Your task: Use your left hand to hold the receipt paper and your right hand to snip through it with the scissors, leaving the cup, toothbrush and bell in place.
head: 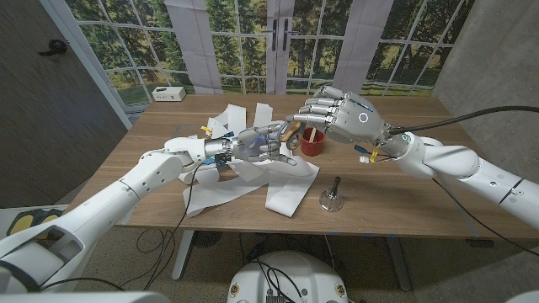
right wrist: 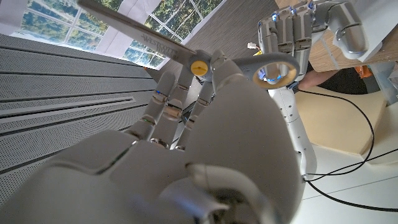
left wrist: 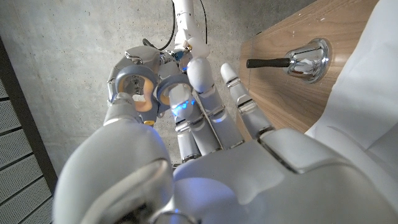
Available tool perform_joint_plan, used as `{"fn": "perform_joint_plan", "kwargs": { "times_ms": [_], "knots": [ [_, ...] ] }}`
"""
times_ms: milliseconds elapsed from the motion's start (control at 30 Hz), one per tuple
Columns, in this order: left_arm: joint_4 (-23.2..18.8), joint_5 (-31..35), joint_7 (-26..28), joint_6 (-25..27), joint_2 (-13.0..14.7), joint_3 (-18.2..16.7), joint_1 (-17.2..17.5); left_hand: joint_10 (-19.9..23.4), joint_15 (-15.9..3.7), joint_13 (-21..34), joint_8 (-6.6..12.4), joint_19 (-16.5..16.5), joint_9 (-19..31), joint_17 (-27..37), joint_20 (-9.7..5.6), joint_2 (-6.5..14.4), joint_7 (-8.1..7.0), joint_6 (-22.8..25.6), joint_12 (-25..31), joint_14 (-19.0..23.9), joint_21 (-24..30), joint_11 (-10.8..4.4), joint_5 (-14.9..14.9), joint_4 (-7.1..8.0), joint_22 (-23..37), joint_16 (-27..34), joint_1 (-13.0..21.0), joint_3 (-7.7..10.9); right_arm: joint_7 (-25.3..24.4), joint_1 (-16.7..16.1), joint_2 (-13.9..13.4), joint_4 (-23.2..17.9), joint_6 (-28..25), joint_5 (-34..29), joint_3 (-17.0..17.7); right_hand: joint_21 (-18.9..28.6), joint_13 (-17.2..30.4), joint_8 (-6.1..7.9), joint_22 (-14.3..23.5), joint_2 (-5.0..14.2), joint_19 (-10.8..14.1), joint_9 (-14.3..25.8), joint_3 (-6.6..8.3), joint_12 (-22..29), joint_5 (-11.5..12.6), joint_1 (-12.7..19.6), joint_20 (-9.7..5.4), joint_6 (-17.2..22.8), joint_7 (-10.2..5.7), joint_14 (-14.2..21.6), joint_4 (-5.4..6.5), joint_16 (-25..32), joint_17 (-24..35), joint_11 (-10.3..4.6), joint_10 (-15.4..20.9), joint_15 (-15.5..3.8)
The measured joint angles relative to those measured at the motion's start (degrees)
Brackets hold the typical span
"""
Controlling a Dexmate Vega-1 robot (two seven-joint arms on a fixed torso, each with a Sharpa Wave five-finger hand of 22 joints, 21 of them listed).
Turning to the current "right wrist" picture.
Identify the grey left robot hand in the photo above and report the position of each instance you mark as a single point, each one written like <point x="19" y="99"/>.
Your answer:
<point x="292" y="31"/>

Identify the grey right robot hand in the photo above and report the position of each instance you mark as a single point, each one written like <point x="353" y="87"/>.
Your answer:
<point x="155" y="186"/>

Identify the grey yellow scissors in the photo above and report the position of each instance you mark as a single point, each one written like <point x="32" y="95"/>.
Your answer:
<point x="149" y="37"/>

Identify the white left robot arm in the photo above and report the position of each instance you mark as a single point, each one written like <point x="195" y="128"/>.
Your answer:
<point x="292" y="124"/>

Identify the person bare leg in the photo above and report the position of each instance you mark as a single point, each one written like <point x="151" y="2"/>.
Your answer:
<point x="317" y="80"/>

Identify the printed forest window backdrop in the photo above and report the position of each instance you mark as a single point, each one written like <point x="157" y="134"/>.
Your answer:
<point x="133" y="34"/>

